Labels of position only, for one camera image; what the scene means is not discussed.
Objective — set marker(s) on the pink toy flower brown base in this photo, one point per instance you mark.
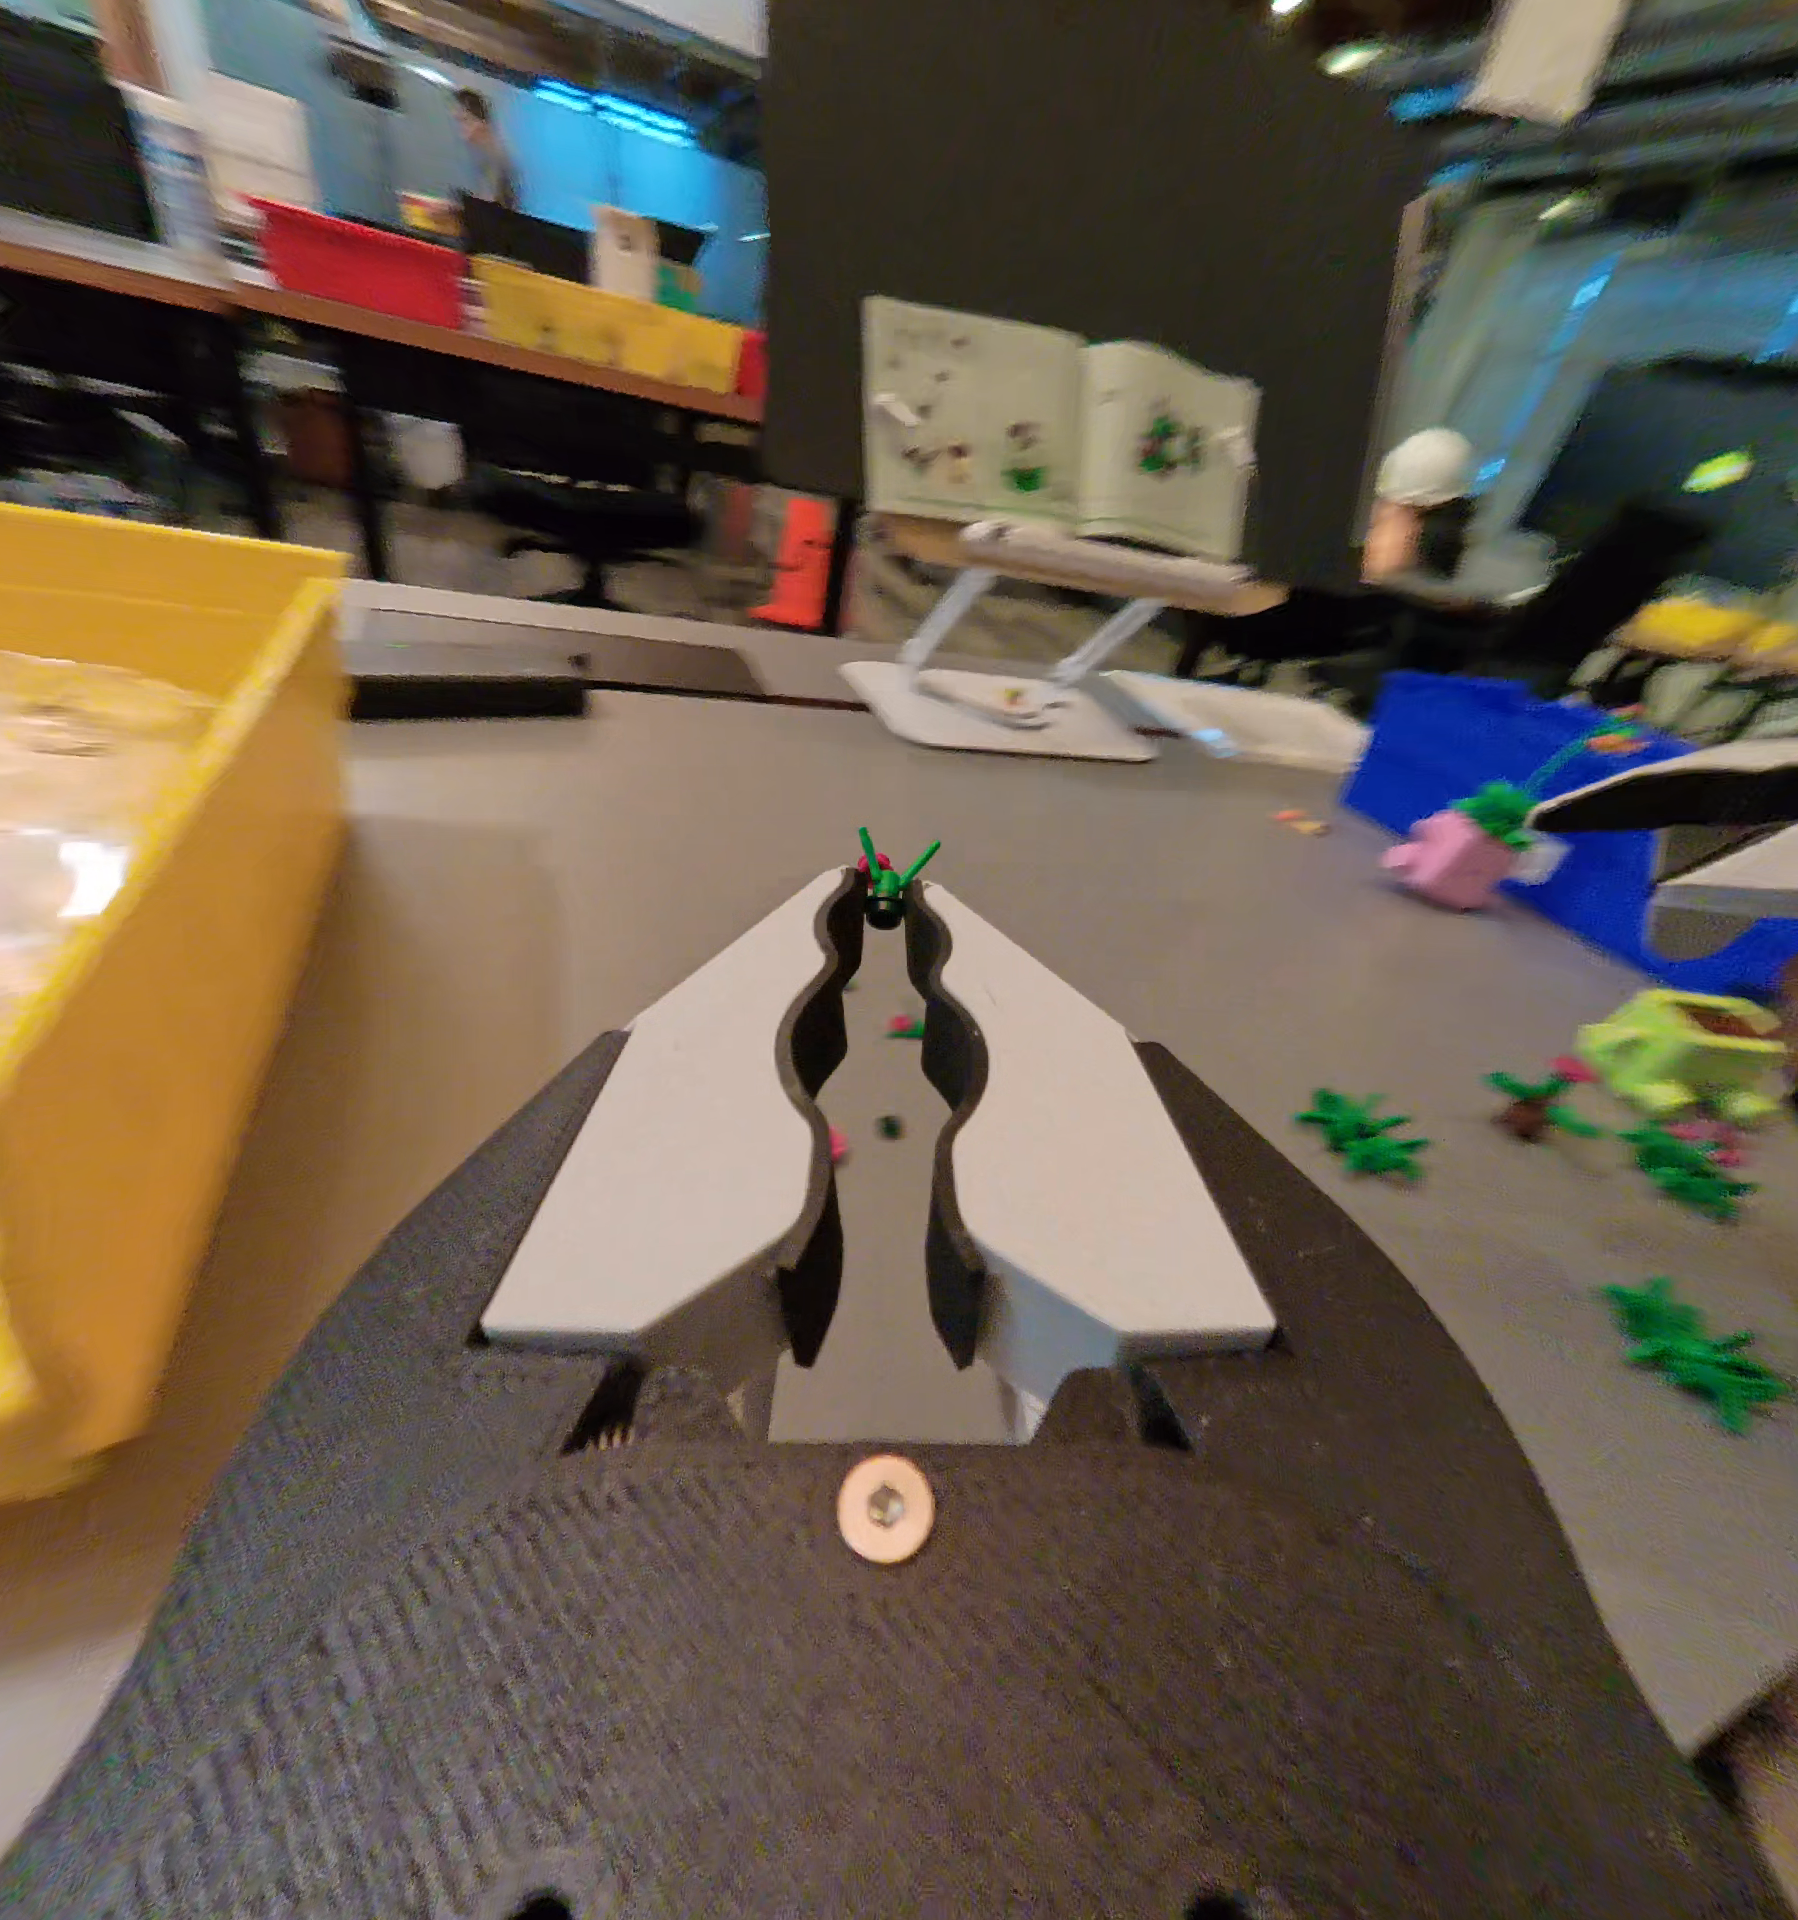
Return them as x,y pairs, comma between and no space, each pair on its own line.
1537,1102

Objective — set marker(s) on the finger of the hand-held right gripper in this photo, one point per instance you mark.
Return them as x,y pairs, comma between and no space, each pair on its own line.
1770,877
1709,773

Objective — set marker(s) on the yellow tray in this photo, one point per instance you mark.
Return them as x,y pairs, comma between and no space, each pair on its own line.
1695,622

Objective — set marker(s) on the white book stand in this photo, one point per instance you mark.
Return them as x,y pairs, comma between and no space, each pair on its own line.
989,705

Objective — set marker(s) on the yellow storage bin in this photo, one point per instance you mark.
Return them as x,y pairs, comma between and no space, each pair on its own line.
599,322

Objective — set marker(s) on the green toy leaf cluster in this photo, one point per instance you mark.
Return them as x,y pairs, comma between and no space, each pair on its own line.
1356,1132
1695,1351

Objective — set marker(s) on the yellow plastic bin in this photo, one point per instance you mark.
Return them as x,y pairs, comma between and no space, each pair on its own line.
133,975

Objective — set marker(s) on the pink toy flower pot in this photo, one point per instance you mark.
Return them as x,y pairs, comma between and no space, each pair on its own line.
1447,863

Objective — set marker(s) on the lime toy flower pot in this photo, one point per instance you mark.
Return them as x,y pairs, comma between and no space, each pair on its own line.
1687,1049

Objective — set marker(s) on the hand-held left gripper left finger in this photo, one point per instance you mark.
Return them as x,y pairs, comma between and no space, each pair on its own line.
645,1200

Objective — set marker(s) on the long wooden desk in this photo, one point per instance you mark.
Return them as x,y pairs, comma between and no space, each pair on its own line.
164,277

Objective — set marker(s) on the scattered small toy pieces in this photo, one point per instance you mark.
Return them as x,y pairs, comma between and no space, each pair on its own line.
904,1028

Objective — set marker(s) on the large blue plastic bin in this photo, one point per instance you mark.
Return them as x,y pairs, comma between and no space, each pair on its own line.
1454,750

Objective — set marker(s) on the hanging paper sheet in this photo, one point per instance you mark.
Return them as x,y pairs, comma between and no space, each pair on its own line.
1545,52

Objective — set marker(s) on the black monitor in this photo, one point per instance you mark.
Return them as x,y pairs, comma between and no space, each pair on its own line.
1604,450

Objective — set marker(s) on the orange cone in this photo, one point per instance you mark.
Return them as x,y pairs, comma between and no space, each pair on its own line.
801,564

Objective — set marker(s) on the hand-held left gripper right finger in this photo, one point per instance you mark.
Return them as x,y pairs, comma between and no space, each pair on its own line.
1125,1200

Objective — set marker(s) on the crinkled clear plastic bag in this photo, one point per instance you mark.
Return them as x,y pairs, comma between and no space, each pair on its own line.
44,779

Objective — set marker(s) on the red plastic bin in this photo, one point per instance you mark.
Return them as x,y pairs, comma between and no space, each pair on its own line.
359,262

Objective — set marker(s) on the green toy plant pink flowers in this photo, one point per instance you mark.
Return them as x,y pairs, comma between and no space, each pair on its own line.
1687,1170

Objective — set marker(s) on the small yellow toy piece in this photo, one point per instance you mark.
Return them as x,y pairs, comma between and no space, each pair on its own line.
1301,821

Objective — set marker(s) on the open instruction booklet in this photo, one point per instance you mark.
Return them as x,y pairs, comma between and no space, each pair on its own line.
1049,421

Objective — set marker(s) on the dark desk divider panel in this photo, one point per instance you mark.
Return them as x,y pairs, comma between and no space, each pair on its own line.
1079,178

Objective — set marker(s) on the green toy stem piece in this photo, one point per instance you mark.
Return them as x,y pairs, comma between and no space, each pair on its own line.
895,863

